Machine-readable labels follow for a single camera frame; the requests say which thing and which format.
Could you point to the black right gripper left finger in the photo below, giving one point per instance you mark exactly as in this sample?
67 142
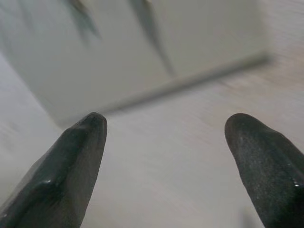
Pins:
59 171

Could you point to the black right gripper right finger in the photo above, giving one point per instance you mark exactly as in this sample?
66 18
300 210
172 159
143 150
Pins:
268 171

